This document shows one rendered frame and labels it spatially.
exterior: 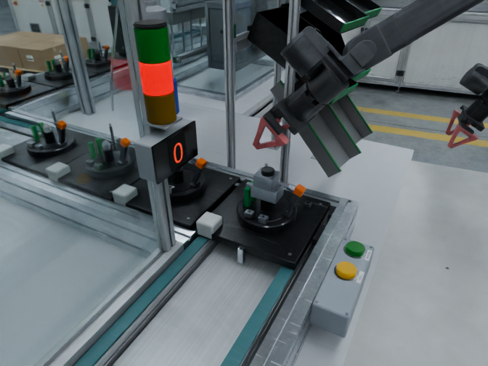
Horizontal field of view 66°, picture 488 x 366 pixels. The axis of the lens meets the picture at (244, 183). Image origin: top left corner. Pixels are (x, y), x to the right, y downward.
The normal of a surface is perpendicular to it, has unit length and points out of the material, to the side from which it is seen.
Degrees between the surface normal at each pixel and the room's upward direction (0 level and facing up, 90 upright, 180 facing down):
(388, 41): 76
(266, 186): 90
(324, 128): 45
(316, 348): 0
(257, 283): 0
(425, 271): 0
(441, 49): 90
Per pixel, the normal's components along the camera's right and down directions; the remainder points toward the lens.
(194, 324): 0.00, -0.84
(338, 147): 0.56, -0.36
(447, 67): -0.36, 0.50
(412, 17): -0.04, 0.15
